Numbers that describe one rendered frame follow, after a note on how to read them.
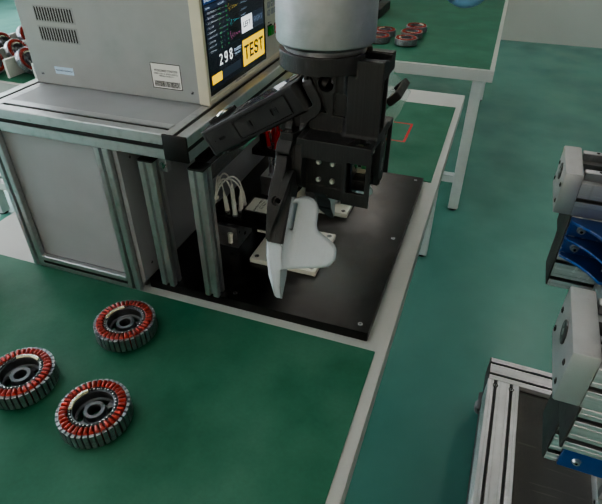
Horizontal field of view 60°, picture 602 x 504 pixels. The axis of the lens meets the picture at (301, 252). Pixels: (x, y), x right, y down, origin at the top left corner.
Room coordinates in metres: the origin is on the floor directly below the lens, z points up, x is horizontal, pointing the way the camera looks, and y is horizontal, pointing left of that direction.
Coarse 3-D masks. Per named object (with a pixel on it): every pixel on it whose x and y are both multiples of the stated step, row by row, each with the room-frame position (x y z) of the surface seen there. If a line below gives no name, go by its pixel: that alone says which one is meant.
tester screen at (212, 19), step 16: (208, 0) 0.94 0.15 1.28; (224, 0) 0.99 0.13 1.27; (240, 0) 1.05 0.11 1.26; (256, 0) 1.12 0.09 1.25; (208, 16) 0.94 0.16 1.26; (224, 16) 0.99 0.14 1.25; (240, 16) 1.05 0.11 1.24; (208, 32) 0.93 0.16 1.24; (224, 32) 0.98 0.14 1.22; (240, 32) 1.05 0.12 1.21; (256, 32) 1.11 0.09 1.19; (208, 48) 0.93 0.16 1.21; (224, 48) 0.98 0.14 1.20; (240, 48) 1.04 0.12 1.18; (224, 80) 0.97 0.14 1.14
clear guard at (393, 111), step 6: (390, 78) 1.26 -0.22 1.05; (396, 78) 1.28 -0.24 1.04; (390, 84) 1.23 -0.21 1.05; (396, 84) 1.26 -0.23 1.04; (390, 90) 1.21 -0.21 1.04; (408, 90) 1.29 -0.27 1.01; (402, 96) 1.23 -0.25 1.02; (396, 102) 1.18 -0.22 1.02; (402, 102) 1.21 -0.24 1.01; (390, 108) 1.14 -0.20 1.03; (396, 108) 1.16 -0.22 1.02; (390, 114) 1.11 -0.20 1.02; (396, 114) 1.14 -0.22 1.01
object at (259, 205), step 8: (256, 200) 0.99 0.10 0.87; (264, 200) 0.99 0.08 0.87; (224, 208) 0.99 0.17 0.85; (248, 208) 0.96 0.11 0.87; (256, 208) 0.96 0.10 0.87; (264, 208) 0.96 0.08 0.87; (224, 216) 0.96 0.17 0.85; (232, 216) 0.96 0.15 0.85; (240, 216) 0.96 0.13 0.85; (248, 216) 0.95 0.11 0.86; (256, 216) 0.94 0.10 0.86; (264, 216) 0.93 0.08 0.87; (240, 224) 0.95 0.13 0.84; (248, 224) 0.94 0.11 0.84; (256, 224) 0.94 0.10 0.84; (264, 224) 0.93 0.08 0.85; (264, 232) 0.93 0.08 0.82
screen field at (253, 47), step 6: (252, 36) 1.09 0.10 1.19; (258, 36) 1.12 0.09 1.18; (246, 42) 1.07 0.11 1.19; (252, 42) 1.09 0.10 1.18; (258, 42) 1.12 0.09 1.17; (246, 48) 1.07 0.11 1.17; (252, 48) 1.09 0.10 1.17; (258, 48) 1.12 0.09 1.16; (246, 54) 1.06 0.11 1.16; (252, 54) 1.09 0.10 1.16; (258, 54) 1.12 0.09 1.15; (246, 60) 1.06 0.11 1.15; (252, 60) 1.09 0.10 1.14
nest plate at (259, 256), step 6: (324, 234) 0.99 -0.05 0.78; (330, 234) 0.99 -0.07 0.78; (264, 240) 0.96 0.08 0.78; (330, 240) 0.96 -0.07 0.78; (258, 246) 0.94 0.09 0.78; (264, 246) 0.94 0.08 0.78; (258, 252) 0.92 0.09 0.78; (264, 252) 0.92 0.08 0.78; (252, 258) 0.90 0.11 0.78; (258, 258) 0.90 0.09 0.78; (264, 258) 0.90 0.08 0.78; (264, 264) 0.89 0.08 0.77; (288, 270) 0.87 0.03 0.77; (294, 270) 0.86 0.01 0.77; (300, 270) 0.86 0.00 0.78; (306, 270) 0.85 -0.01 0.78; (312, 270) 0.85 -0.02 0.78
